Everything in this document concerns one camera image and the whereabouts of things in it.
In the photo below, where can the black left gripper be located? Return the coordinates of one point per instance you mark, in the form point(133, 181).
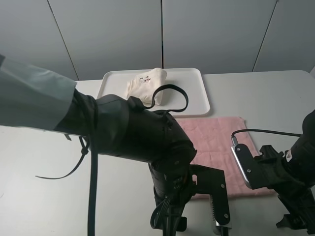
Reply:
point(170, 204)

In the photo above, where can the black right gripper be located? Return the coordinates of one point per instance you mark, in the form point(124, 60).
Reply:
point(292, 189)

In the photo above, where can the pink towel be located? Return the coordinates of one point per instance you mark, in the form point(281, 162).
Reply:
point(211, 139)

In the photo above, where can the cream white towel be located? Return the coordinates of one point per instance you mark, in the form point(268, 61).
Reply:
point(143, 85)

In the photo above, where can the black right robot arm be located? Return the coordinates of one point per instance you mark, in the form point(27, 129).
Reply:
point(301, 156)

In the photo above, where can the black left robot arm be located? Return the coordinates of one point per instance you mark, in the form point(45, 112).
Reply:
point(38, 98)

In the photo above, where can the white plastic tray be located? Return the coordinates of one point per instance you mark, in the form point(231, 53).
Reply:
point(189, 79)

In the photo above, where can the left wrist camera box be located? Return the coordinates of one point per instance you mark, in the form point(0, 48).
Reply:
point(221, 219)

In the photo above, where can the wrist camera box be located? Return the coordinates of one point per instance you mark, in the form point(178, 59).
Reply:
point(246, 164)
point(221, 219)

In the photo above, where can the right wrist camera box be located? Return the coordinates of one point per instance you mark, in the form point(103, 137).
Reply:
point(246, 164)

